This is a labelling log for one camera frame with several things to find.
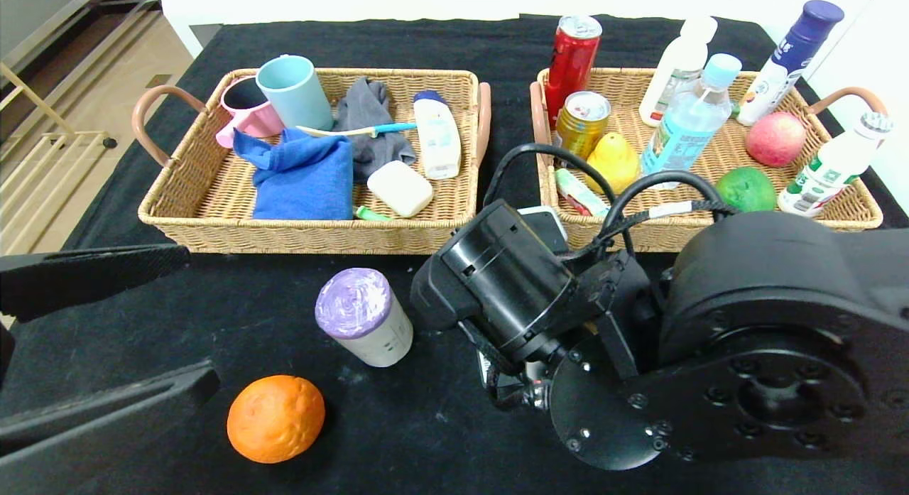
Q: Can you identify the red Hi-Chew candy pack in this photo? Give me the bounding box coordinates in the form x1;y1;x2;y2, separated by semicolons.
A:
554;168;611;217

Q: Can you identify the yellow lemon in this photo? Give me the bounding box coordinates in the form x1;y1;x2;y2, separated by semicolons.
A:
584;131;641;195

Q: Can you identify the clear water bottle blue cap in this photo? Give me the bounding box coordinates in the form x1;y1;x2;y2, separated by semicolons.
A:
639;53;743;190

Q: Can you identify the wicker basket with toiletries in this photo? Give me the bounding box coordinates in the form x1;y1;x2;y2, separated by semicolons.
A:
132;67;492;256

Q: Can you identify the wicker basket with food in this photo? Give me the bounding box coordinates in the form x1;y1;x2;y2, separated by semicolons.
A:
529;67;888;253

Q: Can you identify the white soap box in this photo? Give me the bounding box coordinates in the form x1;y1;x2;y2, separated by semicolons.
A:
366;160;434;219

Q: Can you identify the white lotion bottle blue cap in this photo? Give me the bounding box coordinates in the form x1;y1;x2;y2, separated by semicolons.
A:
413;90;462;181

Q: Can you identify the purple trash bag roll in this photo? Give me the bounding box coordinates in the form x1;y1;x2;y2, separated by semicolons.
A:
315;268;414;369

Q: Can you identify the white and blue toothbrush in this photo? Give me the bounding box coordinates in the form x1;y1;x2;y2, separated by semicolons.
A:
295;121;418;139

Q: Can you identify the blue cloth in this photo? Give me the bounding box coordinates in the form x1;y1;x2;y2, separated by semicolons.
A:
232;129;354;222

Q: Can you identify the grey cloth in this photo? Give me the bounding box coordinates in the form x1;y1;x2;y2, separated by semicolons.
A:
332;77;418;185

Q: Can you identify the gold drink can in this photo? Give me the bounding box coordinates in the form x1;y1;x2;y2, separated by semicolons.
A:
553;91;613;162

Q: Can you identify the light teal plastic cup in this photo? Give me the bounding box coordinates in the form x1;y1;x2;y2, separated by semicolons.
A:
256;55;334;134

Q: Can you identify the red drink can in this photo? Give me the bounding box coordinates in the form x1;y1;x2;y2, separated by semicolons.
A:
543;15;603;130

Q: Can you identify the black tablecloth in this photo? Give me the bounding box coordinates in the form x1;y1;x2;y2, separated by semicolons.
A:
0;13;909;495

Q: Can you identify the pink plastic cup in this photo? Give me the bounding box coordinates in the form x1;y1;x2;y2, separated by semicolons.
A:
217;76;285;149

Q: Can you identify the orange fruit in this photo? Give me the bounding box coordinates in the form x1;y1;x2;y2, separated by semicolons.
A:
227;374;327;464

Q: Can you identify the white table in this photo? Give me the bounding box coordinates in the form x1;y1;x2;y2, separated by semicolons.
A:
162;0;881;61

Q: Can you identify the green citrus fruit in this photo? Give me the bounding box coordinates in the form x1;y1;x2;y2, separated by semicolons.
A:
716;167;778;213

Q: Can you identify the red apple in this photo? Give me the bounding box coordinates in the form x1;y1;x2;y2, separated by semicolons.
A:
744;111;807;168

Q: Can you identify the white bottle purple cap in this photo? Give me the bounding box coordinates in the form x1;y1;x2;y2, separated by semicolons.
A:
736;1;844;128

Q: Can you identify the white yogurt bottle green label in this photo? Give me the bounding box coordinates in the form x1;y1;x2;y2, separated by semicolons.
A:
777;112;893;219

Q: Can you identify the beige wheeled rack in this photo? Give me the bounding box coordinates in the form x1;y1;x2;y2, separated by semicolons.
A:
0;62;119;258

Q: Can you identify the black smooth cable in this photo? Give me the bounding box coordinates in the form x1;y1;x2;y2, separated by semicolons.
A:
606;170;726;234
485;143;620;213

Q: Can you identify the braided cable with white tag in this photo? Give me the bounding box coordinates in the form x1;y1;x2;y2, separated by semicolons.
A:
568;199;741;263

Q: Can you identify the grey metal shelf frame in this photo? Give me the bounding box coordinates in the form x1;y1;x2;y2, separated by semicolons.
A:
0;0;164;77

